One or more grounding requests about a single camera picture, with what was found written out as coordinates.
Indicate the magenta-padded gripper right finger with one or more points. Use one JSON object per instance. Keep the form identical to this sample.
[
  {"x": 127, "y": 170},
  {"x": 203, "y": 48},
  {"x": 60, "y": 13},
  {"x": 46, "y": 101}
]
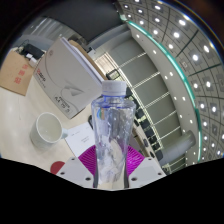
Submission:
[{"x": 145, "y": 170}]

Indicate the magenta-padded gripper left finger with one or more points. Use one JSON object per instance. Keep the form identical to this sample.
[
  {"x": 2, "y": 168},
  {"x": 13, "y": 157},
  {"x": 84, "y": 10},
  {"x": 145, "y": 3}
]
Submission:
[{"x": 77, "y": 170}]

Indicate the clear plastic water bottle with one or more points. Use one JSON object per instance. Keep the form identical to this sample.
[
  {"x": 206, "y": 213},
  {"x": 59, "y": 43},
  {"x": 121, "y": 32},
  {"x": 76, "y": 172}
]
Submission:
[{"x": 113, "y": 130}]

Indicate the flat round red coaster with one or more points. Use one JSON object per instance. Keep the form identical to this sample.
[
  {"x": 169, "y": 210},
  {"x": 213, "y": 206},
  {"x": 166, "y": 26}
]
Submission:
[{"x": 57, "y": 167}]

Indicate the white printed paper sheet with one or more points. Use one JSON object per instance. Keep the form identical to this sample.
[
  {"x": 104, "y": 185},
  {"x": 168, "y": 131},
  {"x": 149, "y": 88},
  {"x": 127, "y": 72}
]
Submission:
[{"x": 81, "y": 138}]

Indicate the black office chairs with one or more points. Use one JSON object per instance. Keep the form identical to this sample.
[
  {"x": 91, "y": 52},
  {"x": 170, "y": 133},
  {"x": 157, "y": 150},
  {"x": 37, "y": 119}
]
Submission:
[{"x": 148, "y": 133}]

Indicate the white ceramic mug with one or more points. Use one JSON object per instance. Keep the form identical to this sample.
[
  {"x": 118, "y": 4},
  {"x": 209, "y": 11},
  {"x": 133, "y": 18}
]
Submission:
[{"x": 46, "y": 131}]

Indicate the white copy paper box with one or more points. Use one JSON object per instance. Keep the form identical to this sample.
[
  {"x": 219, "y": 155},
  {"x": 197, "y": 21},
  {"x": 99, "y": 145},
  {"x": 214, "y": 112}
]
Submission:
[{"x": 65, "y": 76}]

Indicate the brown paper envelope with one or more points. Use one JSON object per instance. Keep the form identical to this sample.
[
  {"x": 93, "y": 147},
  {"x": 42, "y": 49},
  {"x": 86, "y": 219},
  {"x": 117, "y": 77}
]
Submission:
[{"x": 16, "y": 75}]

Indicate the round ceiling lights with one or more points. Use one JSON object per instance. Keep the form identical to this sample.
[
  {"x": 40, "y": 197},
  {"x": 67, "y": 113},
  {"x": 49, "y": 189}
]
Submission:
[{"x": 195, "y": 57}]

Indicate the black flat device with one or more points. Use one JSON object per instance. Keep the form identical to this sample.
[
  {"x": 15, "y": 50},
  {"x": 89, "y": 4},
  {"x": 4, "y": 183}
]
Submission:
[{"x": 33, "y": 50}]

